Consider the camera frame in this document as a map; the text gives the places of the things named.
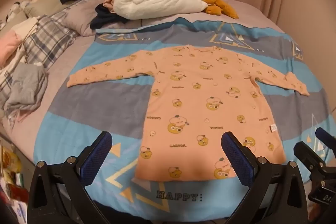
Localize cream white garment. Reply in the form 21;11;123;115
0;17;40;41

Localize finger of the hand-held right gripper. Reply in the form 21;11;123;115
315;127;336;159
293;141;328;179

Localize pink cartoon print shirt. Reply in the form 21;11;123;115
66;46;310;182

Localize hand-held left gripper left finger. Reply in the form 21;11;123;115
27;131;113;224

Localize mauve pillow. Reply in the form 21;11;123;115
63;0;116;37

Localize beige pillow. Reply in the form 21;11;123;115
25;0;66;17

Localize dark navy garment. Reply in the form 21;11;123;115
90;3;129;30

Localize pile of colourful packets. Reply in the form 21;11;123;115
0;140;28;214

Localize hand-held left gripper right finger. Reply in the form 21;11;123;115
221;132;307;224

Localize mauve bed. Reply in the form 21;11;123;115
0;0;336;161

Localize blue grey printed blanket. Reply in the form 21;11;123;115
33;17;331;220

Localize beige pink garment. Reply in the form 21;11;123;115
102;0;116;13

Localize grey garment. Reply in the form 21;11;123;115
3;64;49;111

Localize small plush toys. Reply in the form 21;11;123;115
5;0;45;22

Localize plaid duvet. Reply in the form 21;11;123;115
0;7;79;119

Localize white goose plush toy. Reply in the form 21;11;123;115
113;0;239;20

